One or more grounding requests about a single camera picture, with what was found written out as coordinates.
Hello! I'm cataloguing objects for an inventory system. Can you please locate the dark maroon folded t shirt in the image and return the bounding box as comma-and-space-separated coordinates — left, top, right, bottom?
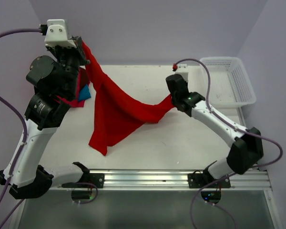
79, 68, 90, 90

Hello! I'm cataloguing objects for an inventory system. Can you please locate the black right base bracket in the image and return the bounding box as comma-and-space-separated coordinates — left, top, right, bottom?
187, 170, 231, 188

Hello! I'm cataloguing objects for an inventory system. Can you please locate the black base bracket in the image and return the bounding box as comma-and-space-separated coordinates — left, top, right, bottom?
73, 173, 105, 188
187, 170, 231, 188

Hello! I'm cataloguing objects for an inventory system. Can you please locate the crimson folded t shirt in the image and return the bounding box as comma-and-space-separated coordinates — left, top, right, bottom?
61, 68, 88, 108

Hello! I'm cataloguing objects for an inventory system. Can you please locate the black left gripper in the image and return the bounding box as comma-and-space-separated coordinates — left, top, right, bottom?
44, 34, 90, 97

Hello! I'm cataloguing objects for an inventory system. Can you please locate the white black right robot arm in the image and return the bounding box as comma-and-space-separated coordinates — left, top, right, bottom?
166, 74, 264, 187

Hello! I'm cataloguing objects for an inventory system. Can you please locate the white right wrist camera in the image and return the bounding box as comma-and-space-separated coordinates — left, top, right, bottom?
173, 63, 189, 82

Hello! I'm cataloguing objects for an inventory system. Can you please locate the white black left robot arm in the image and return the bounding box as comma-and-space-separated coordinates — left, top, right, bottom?
0, 36, 90, 199

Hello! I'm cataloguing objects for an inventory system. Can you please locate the aluminium mounting rail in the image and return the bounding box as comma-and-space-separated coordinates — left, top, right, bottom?
47, 169, 272, 191

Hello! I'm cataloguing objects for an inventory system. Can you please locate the blue folded t shirt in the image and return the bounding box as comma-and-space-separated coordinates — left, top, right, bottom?
78, 84, 91, 102

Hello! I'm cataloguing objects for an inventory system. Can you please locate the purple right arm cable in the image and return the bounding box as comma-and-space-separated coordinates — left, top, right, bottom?
175, 58, 284, 229

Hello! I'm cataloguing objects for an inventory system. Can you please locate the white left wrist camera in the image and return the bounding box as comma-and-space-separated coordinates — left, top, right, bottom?
44, 19, 76, 48

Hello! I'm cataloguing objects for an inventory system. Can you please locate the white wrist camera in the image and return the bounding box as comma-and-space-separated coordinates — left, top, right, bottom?
44, 19, 76, 48
173, 63, 189, 82

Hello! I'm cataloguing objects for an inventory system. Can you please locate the bright red t shirt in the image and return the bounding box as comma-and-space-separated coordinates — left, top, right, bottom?
82, 43, 174, 156

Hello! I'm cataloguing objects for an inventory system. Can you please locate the black left base bracket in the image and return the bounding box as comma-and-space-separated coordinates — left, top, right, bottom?
73, 173, 105, 188

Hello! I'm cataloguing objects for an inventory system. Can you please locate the white plastic mesh basket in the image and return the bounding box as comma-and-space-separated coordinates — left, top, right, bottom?
200, 57, 256, 109

